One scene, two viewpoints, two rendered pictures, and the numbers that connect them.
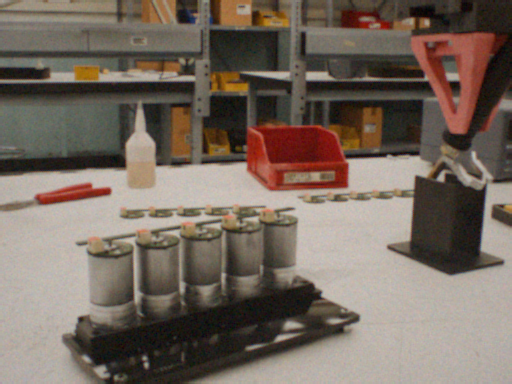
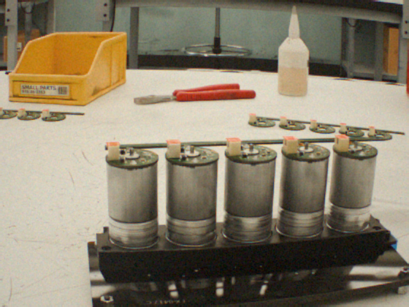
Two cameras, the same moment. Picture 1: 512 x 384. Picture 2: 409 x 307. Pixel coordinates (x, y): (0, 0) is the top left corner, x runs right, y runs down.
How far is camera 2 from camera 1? 0.11 m
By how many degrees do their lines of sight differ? 25
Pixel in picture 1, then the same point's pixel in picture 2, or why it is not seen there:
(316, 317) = (370, 273)
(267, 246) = (337, 180)
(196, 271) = (236, 199)
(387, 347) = not seen: outside the picture
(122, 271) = (136, 186)
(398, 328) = not seen: outside the picture
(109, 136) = (331, 46)
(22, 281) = (104, 178)
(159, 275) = (185, 197)
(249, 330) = (285, 277)
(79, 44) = not seen: outside the picture
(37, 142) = (264, 44)
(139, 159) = (290, 65)
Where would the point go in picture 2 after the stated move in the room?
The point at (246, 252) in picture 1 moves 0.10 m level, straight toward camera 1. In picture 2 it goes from (304, 184) to (221, 275)
